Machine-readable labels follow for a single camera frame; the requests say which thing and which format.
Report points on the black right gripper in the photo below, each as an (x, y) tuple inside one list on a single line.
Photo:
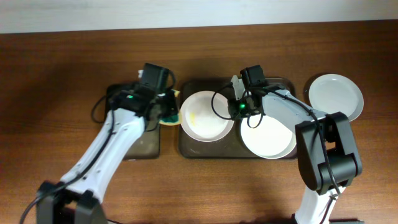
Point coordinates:
[(234, 111)]

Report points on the white plate with yellow stain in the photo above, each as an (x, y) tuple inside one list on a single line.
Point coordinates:
[(333, 93)]

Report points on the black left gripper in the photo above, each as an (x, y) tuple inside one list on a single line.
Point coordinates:
[(174, 110)]

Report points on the pinkish white plate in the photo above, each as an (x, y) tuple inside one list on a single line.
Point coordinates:
[(199, 120)]

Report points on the white deep plate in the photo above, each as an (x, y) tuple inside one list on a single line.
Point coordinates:
[(266, 137)]

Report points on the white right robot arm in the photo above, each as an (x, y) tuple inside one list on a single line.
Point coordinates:
[(328, 157)]

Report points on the small black water tray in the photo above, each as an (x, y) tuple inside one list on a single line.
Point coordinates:
[(146, 147)]

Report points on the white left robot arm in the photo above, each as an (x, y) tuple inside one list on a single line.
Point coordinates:
[(79, 195)]

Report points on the green and yellow sponge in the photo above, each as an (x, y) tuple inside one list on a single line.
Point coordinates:
[(171, 119)]

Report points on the large dark serving tray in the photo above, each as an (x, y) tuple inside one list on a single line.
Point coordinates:
[(229, 147)]

